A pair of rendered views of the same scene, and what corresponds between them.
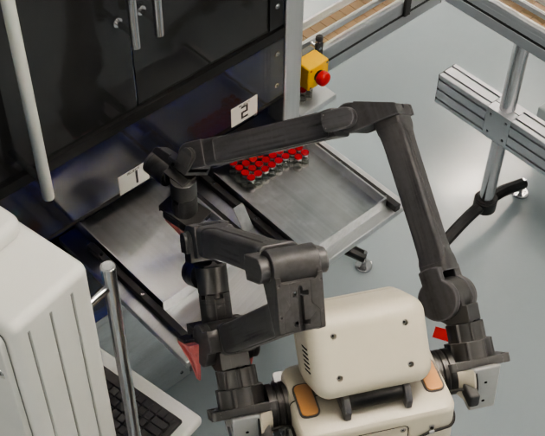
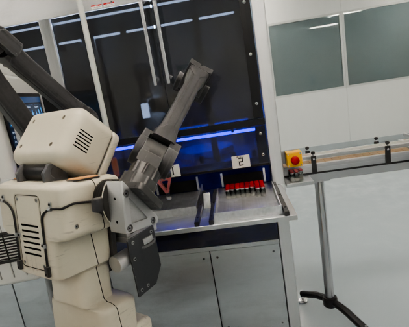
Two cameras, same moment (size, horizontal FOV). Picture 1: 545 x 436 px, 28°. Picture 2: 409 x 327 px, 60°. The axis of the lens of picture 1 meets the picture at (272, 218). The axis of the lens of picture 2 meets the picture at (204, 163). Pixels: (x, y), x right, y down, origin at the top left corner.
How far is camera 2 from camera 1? 1.95 m
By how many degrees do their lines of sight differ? 55
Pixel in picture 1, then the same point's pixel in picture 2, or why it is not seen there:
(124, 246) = not seen: hidden behind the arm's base
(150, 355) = (191, 299)
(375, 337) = (47, 124)
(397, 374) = (42, 149)
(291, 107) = (277, 174)
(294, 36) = (272, 126)
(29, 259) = not seen: outside the picture
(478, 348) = (128, 175)
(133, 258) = not seen: hidden behind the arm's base
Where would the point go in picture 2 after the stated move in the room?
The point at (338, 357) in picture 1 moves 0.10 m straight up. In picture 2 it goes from (28, 133) to (17, 93)
